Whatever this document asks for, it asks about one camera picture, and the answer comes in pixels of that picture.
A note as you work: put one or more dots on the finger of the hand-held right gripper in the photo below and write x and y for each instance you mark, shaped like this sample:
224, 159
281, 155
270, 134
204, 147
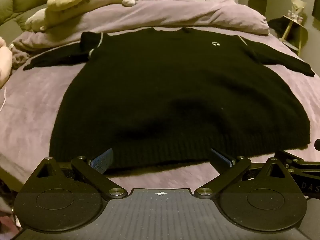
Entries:
297, 160

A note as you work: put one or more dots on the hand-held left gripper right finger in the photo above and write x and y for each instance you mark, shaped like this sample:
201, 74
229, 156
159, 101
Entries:
221, 159

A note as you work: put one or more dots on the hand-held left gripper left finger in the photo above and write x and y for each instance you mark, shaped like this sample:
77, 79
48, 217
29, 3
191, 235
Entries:
102, 162

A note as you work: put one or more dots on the black knit sweater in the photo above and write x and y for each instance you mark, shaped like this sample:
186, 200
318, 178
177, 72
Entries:
175, 92

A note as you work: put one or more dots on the purple bed sheet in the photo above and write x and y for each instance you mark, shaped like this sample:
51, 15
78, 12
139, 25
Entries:
37, 100

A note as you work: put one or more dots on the small yellow side table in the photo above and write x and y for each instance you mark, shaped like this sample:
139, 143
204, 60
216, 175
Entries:
295, 28

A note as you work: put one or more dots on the pink plush toy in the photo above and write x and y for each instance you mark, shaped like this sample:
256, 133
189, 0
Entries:
4, 62

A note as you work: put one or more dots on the wrapped flower bouquet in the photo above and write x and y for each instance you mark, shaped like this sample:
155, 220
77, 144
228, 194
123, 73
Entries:
297, 8

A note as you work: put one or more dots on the purple duvet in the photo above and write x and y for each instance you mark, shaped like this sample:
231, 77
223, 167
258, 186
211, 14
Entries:
175, 12

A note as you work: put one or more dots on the yellow face plush cushion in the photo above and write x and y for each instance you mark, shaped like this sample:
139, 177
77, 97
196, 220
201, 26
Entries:
67, 0

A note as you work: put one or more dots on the green upholstered headboard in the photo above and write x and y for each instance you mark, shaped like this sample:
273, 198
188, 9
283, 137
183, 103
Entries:
20, 7

